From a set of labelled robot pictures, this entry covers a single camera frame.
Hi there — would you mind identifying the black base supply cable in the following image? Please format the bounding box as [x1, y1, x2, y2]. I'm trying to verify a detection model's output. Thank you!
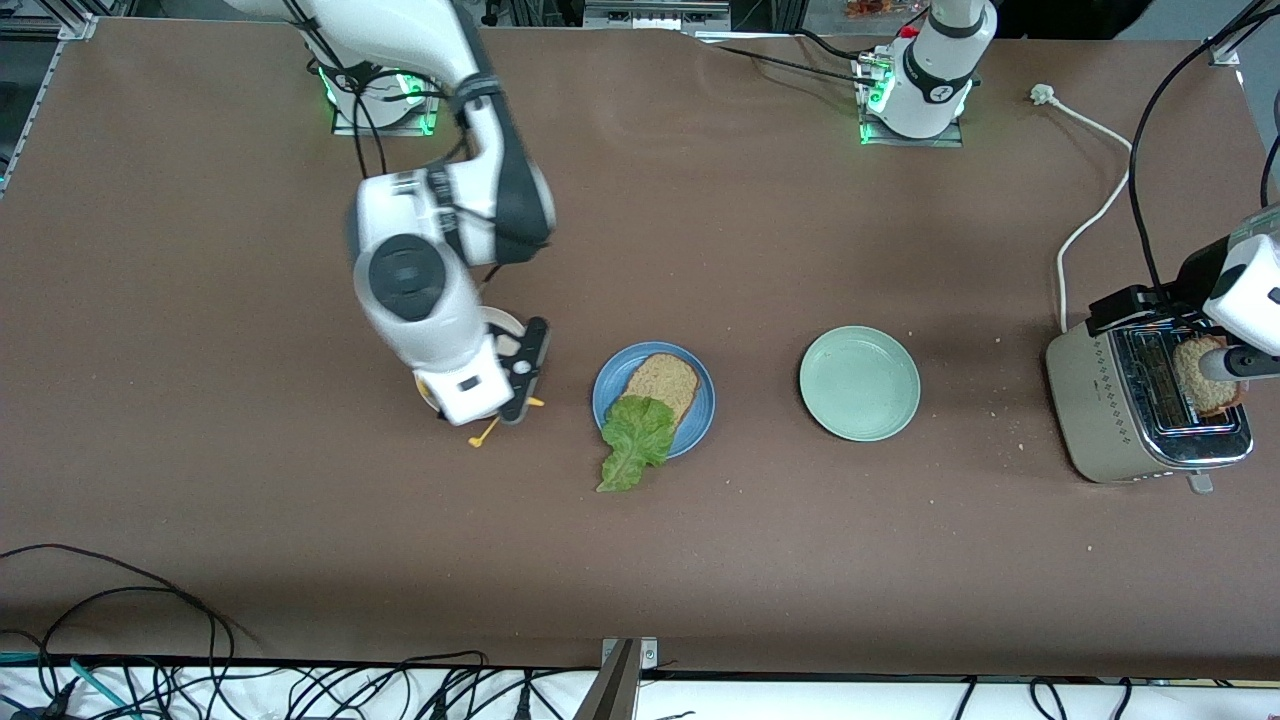
[700, 28, 866, 87]

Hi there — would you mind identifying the pale green round plate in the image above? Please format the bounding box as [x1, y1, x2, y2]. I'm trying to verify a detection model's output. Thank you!
[798, 325, 922, 443]

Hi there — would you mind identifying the teal cable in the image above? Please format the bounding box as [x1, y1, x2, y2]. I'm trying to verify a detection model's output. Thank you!
[0, 650, 136, 720]

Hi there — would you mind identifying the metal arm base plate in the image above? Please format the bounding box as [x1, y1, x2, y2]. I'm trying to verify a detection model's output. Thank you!
[330, 70, 446, 138]
[858, 45, 966, 149]

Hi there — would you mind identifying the grey metal table bracket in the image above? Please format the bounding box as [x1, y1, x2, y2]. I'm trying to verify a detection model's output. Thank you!
[575, 637, 659, 720]

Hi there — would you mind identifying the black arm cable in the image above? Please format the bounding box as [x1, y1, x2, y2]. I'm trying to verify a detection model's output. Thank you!
[1127, 0, 1280, 301]
[295, 0, 506, 291]

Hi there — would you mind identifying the green lettuce leaf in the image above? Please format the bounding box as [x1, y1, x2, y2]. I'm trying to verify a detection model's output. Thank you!
[597, 394, 678, 493]

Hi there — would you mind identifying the aluminium frame profile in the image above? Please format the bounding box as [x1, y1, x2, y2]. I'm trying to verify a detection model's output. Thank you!
[0, 0, 136, 41]

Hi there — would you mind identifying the blue round plate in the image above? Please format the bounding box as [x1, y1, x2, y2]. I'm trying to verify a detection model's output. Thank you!
[592, 341, 717, 461]

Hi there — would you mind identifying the grey metal rack part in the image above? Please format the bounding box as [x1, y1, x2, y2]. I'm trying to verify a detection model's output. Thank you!
[583, 0, 733, 31]

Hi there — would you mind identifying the tangled black floor cable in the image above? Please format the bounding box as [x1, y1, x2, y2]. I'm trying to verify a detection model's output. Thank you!
[235, 650, 601, 720]

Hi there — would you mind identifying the beige and chrome toaster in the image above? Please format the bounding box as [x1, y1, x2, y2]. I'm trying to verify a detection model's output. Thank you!
[1045, 297, 1255, 494]

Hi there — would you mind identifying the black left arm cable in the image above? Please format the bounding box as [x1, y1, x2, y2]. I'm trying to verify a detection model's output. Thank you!
[1127, 0, 1280, 301]

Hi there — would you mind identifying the white toaster power cord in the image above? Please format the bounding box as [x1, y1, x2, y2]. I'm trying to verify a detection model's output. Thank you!
[1030, 84, 1138, 336]

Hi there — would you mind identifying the long looping black cable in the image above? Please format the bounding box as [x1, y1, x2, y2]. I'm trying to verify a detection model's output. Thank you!
[0, 544, 237, 720]

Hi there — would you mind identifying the yellow mustard squeeze bottle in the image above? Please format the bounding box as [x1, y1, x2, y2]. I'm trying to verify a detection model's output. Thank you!
[415, 375, 547, 448]

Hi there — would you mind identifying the aluminium corner bracket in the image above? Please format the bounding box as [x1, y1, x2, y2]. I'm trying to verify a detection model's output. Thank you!
[1205, 0, 1280, 67]

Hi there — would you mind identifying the brown toast bread slice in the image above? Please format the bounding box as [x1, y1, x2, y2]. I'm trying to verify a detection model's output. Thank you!
[625, 352, 701, 426]
[1172, 335, 1245, 419]

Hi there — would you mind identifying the beige round plate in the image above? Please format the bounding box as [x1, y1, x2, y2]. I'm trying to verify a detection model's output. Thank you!
[413, 305, 528, 416]

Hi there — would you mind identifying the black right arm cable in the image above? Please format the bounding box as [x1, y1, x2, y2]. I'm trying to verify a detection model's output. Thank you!
[295, 0, 506, 291]

